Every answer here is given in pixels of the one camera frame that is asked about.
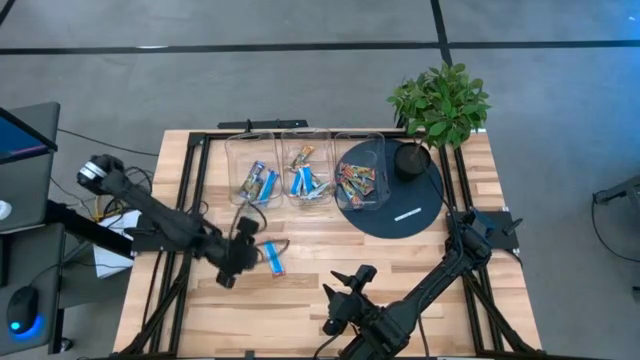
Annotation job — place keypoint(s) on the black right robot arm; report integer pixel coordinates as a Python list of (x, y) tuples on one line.
[(430, 285)]

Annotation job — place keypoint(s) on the dark round mat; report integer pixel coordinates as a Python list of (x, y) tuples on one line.
[(400, 200)]

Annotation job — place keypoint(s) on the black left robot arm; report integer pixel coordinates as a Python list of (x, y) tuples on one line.
[(160, 225)]

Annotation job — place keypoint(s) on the black computer mouse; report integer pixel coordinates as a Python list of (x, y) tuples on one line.
[(22, 305)]

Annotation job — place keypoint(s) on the white label strip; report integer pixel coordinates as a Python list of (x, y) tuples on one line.
[(407, 214)]

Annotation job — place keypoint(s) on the small white object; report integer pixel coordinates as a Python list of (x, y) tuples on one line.
[(4, 210)]

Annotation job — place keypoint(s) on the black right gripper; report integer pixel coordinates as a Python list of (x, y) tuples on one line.
[(347, 312)]

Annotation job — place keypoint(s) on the black support beam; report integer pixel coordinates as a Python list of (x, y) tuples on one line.
[(85, 227)]

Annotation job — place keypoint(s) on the white box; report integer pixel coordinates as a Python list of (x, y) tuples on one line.
[(110, 262)]

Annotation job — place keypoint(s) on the blue red-trim granola bar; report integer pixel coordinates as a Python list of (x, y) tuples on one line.
[(268, 186), (274, 257), (251, 182)]

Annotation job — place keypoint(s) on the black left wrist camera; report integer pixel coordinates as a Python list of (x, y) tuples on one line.
[(248, 225)]

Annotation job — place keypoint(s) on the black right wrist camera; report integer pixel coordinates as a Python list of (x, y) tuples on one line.
[(364, 275)]

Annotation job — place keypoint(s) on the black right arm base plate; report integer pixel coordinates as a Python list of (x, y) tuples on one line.
[(502, 235)]

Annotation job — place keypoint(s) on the black bracket bar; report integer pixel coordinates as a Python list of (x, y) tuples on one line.
[(270, 124)]

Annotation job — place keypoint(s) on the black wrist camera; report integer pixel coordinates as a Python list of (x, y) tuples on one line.
[(364, 275), (248, 225)]

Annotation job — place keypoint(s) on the blue orange-trim granola bar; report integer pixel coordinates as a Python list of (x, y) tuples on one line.
[(307, 179), (296, 184), (317, 181), (302, 156)]

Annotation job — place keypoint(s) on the laptop with blue screen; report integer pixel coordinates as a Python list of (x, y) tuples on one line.
[(20, 140)]

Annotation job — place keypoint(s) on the dark grey desk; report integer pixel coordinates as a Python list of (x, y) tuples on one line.
[(45, 260)]

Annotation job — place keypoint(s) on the black plant pot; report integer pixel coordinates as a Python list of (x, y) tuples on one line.
[(411, 162)]

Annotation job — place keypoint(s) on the green leafy plant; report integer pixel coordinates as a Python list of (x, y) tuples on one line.
[(442, 105)]

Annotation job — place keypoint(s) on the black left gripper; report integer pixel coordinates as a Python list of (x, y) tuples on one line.
[(237, 257)]

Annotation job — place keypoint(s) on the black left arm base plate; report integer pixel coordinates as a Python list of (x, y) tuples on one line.
[(140, 240)]

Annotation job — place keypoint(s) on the clear plastic bin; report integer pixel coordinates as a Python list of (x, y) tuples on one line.
[(322, 150), (237, 150), (372, 150)]

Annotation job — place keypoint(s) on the black aluminium table frame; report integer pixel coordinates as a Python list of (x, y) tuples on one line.
[(204, 170)]

